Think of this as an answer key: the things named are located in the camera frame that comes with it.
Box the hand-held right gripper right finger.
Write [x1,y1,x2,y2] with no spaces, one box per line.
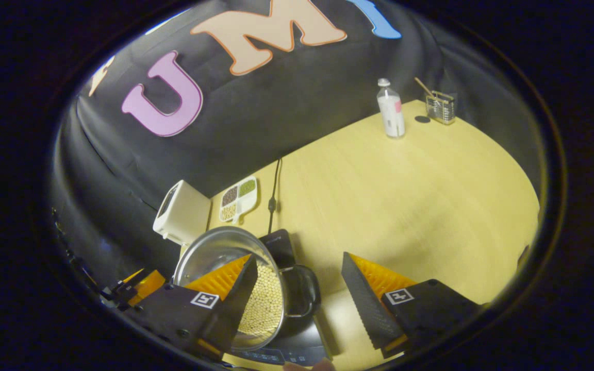
[341,251,483,360]

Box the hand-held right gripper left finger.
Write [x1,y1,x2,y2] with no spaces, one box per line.
[124,254,259,361]

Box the stainless steel pot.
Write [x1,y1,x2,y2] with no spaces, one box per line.
[172,226,322,352]

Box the black induction cooktop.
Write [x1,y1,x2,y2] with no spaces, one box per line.
[222,229,333,367]

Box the pile of yellow soybeans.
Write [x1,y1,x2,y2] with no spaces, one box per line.
[236,260,283,335]

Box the white toaster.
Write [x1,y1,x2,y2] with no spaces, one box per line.
[153,180,211,246]

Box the white divided bean tray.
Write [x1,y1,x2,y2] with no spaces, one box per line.
[219,176,258,226]

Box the clear bottle with pink label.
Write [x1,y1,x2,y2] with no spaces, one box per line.
[377,78,406,139]

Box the wooden stick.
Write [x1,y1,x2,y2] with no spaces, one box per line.
[414,77,435,99]

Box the black power cable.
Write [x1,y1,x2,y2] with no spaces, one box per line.
[267,158,283,235]

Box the metal wire holder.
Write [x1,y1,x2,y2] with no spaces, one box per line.
[426,91,456,125]

